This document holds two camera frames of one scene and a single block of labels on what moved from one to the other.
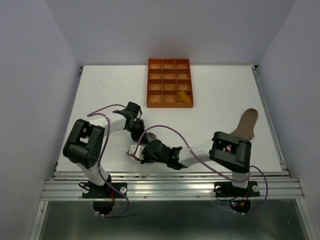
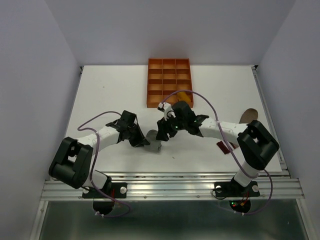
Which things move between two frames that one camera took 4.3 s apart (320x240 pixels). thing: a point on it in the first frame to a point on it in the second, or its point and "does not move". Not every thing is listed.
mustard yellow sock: x=182 y=97 does not move
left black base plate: x=90 y=190 does not move
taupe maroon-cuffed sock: x=245 y=129 does not move
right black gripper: x=144 y=161 to x=163 y=128
